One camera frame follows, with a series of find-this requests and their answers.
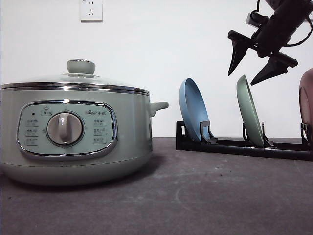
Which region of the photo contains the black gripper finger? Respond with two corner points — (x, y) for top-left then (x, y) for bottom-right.
(251, 52), (298, 85)
(227, 30), (253, 76)

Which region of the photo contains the black plate rack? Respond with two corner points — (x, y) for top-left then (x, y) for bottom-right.
(176, 120), (313, 160)

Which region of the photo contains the white wall socket left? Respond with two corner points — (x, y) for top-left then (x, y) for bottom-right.
(80, 0), (103, 23)

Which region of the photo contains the green electric steamer pot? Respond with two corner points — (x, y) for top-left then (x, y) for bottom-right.
(0, 88), (169, 186)

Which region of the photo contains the pink plate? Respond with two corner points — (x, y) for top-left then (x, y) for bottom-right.
(299, 68), (313, 128)

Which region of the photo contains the blue plate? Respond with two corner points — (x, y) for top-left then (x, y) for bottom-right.
(179, 78), (209, 141)

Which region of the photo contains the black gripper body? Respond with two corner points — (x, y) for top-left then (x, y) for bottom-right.
(251, 15), (294, 58)

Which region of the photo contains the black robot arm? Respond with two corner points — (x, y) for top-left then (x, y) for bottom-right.
(228, 0), (313, 85)

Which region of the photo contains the green plate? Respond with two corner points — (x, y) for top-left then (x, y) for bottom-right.
(237, 75), (265, 148)

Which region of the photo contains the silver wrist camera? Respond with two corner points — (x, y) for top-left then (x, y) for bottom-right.
(246, 13), (268, 27)

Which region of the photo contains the glass steamer lid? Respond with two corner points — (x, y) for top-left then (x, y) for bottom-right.
(0, 59), (150, 95)

